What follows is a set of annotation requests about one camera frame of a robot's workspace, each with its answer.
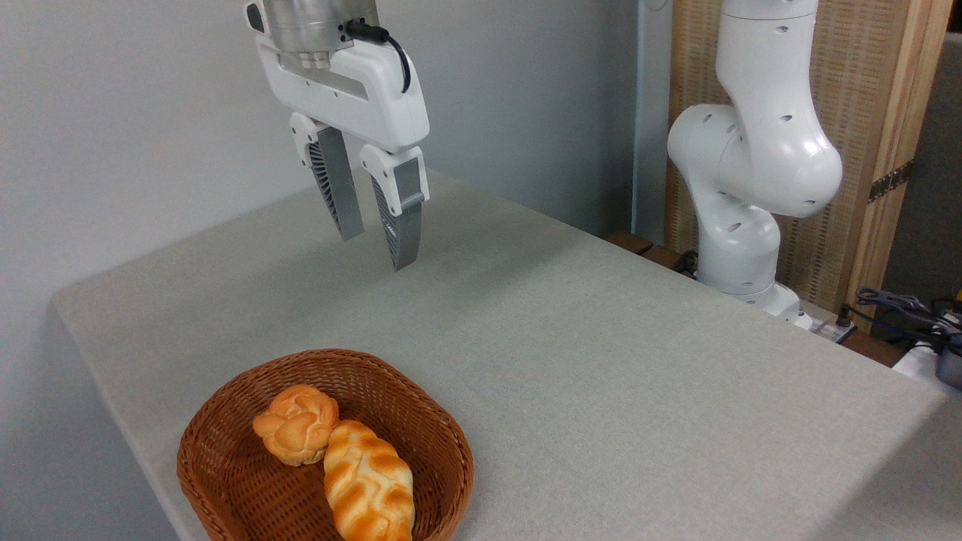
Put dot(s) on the white box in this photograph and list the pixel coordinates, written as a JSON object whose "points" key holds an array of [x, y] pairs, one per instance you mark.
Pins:
{"points": [[913, 362]]}

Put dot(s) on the round knotted bread roll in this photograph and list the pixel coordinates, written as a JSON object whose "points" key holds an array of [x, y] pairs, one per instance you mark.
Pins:
{"points": [[297, 424]]}

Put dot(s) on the brown wooden board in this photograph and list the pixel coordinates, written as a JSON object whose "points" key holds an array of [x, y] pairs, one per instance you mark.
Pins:
{"points": [[875, 349]]}

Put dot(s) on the brown wooden block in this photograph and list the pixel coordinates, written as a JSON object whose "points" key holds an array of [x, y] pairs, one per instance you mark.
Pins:
{"points": [[661, 257], [630, 242]]}

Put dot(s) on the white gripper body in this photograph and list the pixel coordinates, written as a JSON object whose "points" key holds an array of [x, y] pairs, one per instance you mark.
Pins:
{"points": [[376, 94]]}

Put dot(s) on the grey device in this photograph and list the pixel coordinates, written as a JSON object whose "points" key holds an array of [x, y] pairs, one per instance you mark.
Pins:
{"points": [[951, 368]]}

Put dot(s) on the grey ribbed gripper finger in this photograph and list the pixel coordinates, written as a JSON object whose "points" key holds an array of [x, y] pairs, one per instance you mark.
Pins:
{"points": [[406, 225], [338, 188]]}

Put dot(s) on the black robot base connector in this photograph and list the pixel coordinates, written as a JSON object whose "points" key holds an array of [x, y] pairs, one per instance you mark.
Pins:
{"points": [[845, 323]]}

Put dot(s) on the brown wicker basket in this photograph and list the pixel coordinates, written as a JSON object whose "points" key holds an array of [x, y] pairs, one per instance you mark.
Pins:
{"points": [[240, 481]]}

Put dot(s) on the metal screen hinge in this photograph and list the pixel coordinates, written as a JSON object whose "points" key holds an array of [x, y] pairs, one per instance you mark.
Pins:
{"points": [[890, 180]]}

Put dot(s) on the long braided bread loaf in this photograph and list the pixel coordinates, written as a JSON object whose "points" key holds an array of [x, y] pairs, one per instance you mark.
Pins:
{"points": [[368, 485]]}

